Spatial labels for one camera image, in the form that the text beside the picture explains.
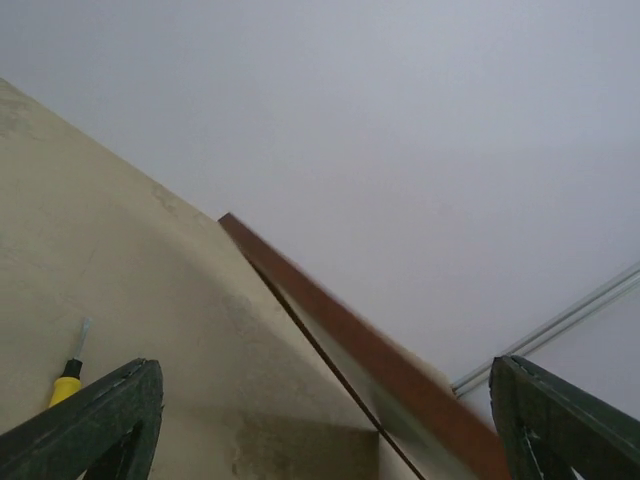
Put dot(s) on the brown wooden picture frame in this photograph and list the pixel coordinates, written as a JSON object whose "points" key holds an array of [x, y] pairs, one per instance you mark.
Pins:
{"points": [[424, 423]]}

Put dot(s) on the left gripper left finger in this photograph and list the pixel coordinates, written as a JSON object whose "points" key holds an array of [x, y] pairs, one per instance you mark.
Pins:
{"points": [[107, 430]]}

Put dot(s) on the right aluminium corner post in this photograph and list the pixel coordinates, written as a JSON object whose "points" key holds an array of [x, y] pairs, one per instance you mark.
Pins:
{"points": [[595, 323]]}

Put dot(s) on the yellow handled screwdriver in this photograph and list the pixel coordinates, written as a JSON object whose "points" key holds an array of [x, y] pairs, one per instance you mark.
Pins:
{"points": [[69, 382]]}

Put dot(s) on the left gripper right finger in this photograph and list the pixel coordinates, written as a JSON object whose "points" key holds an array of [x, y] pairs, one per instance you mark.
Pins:
{"points": [[552, 429]]}

